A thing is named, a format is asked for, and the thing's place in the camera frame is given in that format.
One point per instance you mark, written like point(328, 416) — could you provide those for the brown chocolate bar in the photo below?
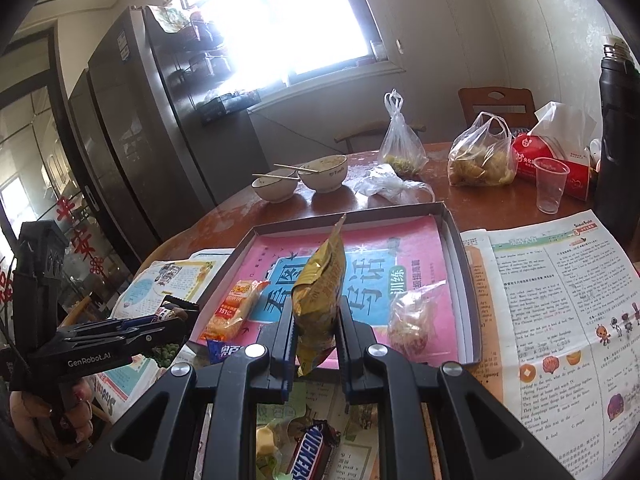
point(310, 452)

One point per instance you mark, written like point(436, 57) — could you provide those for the shallow grey cardboard box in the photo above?
point(460, 260)

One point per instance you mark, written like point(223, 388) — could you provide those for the wooden chopsticks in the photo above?
point(295, 167)
point(272, 176)

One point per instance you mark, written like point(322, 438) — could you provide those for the brown wooden chair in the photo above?
point(495, 100)

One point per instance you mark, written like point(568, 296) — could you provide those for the tall clear plastic bag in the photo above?
point(400, 150)

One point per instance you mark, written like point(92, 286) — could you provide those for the black thermos bottle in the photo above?
point(617, 160)

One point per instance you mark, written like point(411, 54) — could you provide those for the large text newspaper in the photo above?
point(550, 320)

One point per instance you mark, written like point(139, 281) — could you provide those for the large white bowl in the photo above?
point(325, 177)

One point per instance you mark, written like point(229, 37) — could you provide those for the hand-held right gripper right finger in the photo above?
point(346, 355)

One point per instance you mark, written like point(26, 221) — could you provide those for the person's left hand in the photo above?
point(82, 412)

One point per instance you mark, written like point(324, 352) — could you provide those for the bright window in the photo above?
point(310, 15)

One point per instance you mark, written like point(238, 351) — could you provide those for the crumpled clear plastic bag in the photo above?
point(390, 185)

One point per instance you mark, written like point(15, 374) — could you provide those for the small white bowl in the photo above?
point(274, 191)

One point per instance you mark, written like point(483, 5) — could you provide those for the pink book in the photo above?
point(420, 250)

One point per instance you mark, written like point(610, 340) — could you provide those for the glass door with red decorations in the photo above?
point(35, 185)

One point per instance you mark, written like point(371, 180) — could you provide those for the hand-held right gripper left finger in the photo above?
point(286, 355)

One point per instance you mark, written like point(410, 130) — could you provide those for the orange cracker packet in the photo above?
point(232, 310)

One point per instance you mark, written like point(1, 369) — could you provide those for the blue candy wrapper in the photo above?
point(225, 351)

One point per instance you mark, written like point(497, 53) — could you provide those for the newspaper with food photos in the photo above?
point(360, 440)

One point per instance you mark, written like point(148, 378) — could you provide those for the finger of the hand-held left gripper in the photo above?
point(145, 326)
point(155, 345)

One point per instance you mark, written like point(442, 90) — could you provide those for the clear plastic cup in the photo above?
point(549, 185)

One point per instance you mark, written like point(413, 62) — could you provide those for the plastic bag of fried food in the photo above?
point(480, 165)

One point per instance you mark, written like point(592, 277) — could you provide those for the red tissue pack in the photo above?
point(580, 170)

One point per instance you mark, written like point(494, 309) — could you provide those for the dark grey refrigerator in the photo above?
point(150, 135)

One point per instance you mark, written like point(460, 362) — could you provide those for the yellow candy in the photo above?
point(266, 442)

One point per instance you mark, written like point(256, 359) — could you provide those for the yellow snack packet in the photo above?
point(320, 280)

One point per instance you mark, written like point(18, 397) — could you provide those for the clear bag of snacks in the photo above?
point(412, 322)

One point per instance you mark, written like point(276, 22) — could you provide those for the floral cloth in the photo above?
point(167, 17)

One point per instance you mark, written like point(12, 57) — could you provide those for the colourful children's newspaper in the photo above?
point(145, 290)

